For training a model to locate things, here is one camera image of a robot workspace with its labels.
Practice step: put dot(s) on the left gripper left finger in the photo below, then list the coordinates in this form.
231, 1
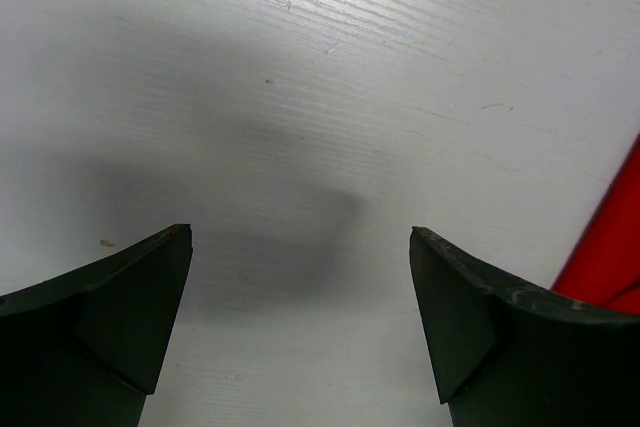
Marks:
86, 348

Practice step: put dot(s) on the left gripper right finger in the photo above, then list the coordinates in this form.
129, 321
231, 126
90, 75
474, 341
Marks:
506, 352

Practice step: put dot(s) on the red t shirt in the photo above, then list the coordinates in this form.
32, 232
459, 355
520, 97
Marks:
603, 269

